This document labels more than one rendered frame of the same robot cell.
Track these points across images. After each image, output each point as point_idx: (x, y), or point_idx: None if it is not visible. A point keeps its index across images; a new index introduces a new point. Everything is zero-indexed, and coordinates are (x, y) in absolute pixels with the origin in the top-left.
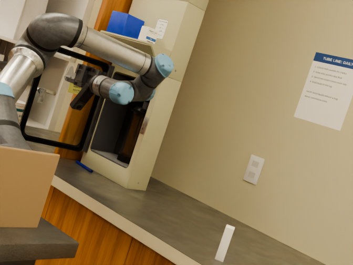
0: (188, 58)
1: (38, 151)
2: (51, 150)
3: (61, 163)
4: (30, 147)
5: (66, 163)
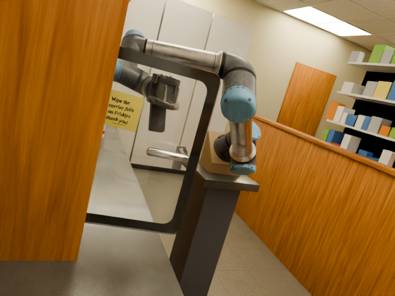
0: None
1: (218, 132)
2: (50, 288)
3: (96, 228)
4: (114, 284)
5: (84, 228)
